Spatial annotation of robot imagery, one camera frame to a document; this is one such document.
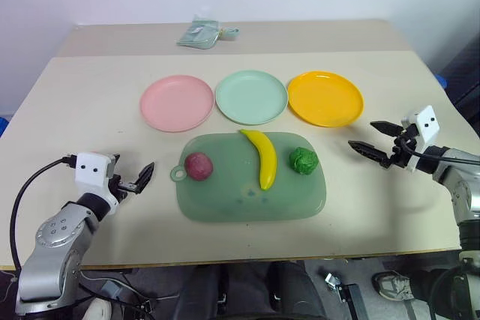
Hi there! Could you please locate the grey sneaker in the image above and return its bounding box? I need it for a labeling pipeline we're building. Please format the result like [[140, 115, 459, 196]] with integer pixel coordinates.
[[371, 270, 413, 301]]

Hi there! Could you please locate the purple-red round fruit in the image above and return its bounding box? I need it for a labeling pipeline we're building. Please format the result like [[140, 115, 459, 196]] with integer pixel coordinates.
[[184, 152, 215, 182]]

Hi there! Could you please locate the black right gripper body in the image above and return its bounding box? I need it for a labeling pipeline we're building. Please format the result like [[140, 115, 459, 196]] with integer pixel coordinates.
[[382, 124, 419, 169]]

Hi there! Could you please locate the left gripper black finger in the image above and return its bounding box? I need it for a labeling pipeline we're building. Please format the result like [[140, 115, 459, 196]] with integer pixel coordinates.
[[134, 162, 156, 195]]

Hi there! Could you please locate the green toy cabbage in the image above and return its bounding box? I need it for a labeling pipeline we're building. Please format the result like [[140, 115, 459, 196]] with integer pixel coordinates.
[[288, 146, 320, 175]]

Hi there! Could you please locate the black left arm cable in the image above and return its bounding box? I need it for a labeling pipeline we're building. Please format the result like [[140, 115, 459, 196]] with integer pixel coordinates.
[[9, 157, 77, 271]]

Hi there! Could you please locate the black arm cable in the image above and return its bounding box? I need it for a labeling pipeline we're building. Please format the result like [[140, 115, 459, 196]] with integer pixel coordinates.
[[395, 136, 480, 166], [9, 157, 77, 271]]

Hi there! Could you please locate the black trouser leg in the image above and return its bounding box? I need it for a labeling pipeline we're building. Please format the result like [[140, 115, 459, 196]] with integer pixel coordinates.
[[408, 265, 470, 320]]

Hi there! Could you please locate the silver metal bracket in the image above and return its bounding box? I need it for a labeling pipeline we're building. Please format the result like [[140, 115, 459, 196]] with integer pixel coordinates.
[[323, 272, 344, 292]]

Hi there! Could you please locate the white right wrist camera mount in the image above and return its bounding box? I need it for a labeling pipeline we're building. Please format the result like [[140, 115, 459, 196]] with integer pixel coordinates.
[[400, 106, 440, 174]]

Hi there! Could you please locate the white shoe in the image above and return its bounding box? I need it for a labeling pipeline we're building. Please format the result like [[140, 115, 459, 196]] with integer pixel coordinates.
[[81, 297, 115, 320]]

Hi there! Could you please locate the green translucent cutting board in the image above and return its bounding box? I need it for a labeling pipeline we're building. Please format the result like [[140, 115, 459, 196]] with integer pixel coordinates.
[[170, 131, 327, 223]]

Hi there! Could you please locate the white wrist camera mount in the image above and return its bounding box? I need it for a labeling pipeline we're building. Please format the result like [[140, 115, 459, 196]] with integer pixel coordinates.
[[400, 106, 440, 174], [73, 151, 122, 196]]

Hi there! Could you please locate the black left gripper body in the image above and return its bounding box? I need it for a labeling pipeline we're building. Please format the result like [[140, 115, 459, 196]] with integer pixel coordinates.
[[110, 174, 138, 202]]

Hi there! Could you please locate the yellow plate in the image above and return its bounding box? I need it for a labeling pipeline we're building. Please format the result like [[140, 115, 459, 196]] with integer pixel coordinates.
[[287, 70, 365, 128]]

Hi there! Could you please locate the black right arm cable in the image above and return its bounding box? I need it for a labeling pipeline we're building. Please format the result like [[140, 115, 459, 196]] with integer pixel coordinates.
[[395, 136, 480, 166]]

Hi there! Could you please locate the pink plate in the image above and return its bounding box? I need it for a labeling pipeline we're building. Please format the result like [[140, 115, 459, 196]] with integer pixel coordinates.
[[139, 74, 215, 133]]

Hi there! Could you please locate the yellow banana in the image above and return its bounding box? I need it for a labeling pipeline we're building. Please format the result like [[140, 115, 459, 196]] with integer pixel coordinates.
[[239, 129, 278, 191]]

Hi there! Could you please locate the green plastic packet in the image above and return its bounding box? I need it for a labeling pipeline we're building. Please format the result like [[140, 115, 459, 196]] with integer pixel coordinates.
[[176, 15, 221, 50]]

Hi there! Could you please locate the light green plate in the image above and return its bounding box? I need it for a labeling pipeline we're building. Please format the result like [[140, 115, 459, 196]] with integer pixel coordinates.
[[214, 69, 289, 125]]

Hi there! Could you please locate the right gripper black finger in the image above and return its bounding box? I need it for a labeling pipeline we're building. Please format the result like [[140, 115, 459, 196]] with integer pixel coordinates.
[[348, 140, 392, 166], [370, 121, 401, 138]]

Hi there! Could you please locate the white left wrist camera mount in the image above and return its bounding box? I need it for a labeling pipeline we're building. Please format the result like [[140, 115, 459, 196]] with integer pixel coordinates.
[[73, 151, 122, 196]]

